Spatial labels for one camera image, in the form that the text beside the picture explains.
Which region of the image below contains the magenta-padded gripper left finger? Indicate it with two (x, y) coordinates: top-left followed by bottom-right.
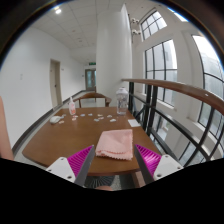
(45, 144), (96, 188)

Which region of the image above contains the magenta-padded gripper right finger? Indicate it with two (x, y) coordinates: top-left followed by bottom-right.
(134, 143), (184, 185)

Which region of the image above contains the pink towel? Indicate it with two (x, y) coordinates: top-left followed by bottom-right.
(94, 128), (134, 161)

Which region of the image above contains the white paper sheet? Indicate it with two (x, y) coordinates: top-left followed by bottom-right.
(127, 119), (142, 128)

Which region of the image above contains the person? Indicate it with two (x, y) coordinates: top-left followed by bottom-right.
(0, 96), (15, 162)

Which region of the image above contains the clear plastic drink bottle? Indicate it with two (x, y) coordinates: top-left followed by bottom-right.
(115, 86), (129, 116)

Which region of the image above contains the wooden armchair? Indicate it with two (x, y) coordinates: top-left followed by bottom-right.
(73, 92), (113, 108)

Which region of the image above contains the black railing with wooden handrail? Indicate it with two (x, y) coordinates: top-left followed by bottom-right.
(121, 78), (224, 168)

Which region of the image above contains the glass double door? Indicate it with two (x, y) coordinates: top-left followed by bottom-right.
(84, 68), (97, 92)

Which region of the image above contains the tall black-framed window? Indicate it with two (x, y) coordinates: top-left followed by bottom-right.
(144, 39), (178, 108)

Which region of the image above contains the large curved black-framed window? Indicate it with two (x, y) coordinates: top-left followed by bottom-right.
(191, 34), (224, 134)

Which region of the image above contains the arched black-framed window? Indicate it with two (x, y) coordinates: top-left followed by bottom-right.
(139, 9), (168, 41)

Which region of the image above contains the white door in wall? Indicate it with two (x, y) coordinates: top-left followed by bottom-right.
(49, 58), (63, 108)

